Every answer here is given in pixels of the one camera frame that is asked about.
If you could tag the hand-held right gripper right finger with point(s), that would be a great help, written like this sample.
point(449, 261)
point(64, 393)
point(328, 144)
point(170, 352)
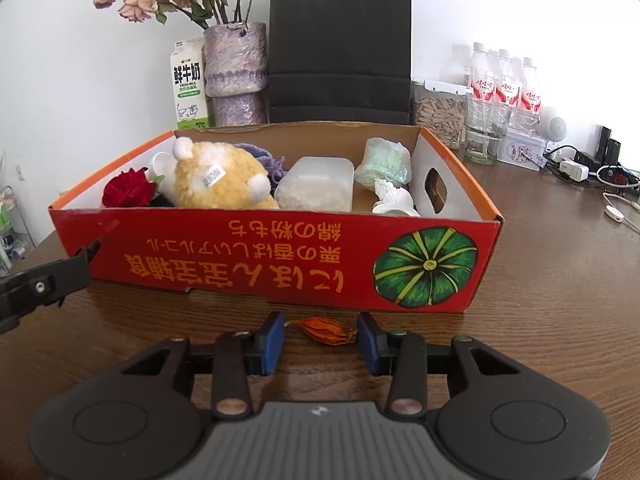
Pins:
point(367, 342)

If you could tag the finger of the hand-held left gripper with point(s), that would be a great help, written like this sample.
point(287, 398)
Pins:
point(45, 285)

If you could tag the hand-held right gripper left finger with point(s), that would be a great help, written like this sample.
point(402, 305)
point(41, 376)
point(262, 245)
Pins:
point(272, 342)

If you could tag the orange dried leaf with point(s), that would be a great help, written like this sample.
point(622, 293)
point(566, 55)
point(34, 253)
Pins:
point(325, 332)

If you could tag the red cardboard box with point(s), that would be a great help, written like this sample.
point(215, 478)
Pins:
point(250, 260)

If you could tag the red artificial rose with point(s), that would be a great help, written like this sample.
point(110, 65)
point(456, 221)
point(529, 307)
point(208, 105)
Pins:
point(127, 190)

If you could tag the white tissue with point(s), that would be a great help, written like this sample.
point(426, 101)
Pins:
point(395, 200)

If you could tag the translucent plastic box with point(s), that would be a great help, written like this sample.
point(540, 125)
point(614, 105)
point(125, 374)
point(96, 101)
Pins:
point(315, 185)

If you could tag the purple knit cloth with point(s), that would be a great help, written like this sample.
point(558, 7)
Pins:
point(277, 167)

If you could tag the iridescent plastic wrap bundle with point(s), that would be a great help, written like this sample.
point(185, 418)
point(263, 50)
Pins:
point(382, 162)

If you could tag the clear container of seeds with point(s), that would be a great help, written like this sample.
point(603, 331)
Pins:
point(440, 115)

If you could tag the yellow plush toy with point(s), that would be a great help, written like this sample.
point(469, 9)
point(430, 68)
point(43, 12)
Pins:
point(215, 180)

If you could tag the clear drinking glass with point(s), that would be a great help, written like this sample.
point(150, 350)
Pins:
point(485, 135)

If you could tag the white green milk carton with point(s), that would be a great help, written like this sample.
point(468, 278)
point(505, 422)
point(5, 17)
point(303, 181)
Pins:
point(189, 85)

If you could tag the white patterned tin box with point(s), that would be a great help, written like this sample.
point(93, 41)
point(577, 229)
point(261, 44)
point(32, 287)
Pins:
point(525, 152)

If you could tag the white charger plug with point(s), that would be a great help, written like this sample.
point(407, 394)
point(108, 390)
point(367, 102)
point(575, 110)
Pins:
point(575, 170)

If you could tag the purple textured vase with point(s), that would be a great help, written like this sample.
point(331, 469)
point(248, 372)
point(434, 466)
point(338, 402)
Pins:
point(235, 60)

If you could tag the black power adapter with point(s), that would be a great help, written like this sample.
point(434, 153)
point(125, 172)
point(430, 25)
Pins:
point(589, 161)

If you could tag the white round desk fan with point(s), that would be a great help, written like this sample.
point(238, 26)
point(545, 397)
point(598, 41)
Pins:
point(556, 125)

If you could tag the black electronic gadget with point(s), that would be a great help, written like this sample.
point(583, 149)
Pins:
point(617, 176)

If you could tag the black paper bag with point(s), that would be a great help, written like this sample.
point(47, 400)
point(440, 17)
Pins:
point(340, 35)

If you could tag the tall black rectangular device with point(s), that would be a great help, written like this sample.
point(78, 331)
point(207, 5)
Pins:
point(604, 142)

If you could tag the short black rectangular device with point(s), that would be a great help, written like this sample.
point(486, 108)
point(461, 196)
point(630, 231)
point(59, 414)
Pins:
point(615, 152)

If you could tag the white wall socket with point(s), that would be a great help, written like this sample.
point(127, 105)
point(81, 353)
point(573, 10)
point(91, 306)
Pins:
point(20, 171)

